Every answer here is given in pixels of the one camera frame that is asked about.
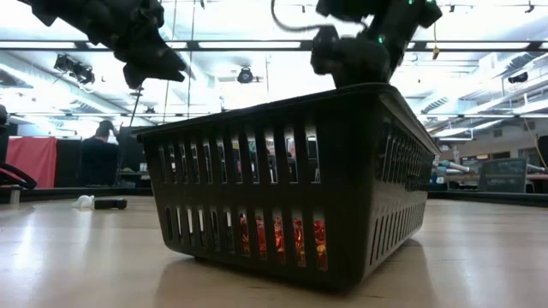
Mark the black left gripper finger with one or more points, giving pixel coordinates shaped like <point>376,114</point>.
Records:
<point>133,77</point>
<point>164,64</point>

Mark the black slotted plastic basket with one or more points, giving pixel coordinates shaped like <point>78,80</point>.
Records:
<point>351,192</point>

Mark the white ghost decoration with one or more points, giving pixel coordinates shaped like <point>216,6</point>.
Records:
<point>84,202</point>

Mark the red orange snack packet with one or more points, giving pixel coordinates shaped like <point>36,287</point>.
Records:
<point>244,235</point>

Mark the grey background robot arm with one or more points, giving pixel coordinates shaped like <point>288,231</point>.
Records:
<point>451,166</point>

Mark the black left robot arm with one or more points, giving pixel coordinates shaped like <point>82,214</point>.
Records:
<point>85,17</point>

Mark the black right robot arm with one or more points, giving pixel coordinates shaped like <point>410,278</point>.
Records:
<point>398,17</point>

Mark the black reaper decoration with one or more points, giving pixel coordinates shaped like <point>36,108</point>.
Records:
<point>110,203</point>

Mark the black monitor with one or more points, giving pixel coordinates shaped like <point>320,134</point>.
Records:
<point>130,149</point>

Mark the round black ceiling fixture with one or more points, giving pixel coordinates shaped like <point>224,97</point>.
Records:
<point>245,75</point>

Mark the person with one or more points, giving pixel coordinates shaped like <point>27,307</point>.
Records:
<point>99,158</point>

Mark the black partition panel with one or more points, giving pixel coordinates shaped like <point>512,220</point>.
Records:
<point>68,162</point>

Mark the red partition screen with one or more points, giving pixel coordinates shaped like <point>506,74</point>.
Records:
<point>32,162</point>

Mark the black sloping brace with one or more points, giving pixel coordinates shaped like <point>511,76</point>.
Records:
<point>19,176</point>

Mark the black ceiling device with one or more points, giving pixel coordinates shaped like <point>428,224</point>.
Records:
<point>518,78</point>

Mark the dark mesh chair back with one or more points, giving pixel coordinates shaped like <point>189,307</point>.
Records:
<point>503,175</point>

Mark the black chair back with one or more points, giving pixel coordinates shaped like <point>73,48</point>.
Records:
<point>543,152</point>

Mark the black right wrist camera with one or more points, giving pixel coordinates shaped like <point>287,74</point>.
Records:
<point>324,51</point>

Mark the black ceiling camera cluster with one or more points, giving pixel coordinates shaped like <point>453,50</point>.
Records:
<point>75,68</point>

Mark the black overhead frame bar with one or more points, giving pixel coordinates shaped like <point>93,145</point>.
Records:
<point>235,45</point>

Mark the small grey post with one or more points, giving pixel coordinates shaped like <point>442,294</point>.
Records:
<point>15,196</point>

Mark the black table frame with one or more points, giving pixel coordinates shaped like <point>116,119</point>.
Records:
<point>514,198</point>

